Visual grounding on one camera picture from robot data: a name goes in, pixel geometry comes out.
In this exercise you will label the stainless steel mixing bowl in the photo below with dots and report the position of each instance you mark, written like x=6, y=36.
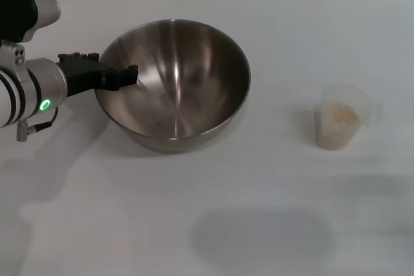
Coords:
x=194, y=95

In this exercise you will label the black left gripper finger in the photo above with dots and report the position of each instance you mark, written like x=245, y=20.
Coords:
x=124, y=77

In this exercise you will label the white rice grains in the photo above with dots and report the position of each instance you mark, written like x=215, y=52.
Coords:
x=341, y=114

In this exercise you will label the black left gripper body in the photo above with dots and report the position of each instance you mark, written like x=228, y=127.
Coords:
x=81, y=75

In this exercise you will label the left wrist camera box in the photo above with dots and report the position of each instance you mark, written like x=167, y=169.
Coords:
x=19, y=14

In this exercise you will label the clear plastic measuring cup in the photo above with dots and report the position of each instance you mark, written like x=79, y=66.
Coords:
x=326, y=140

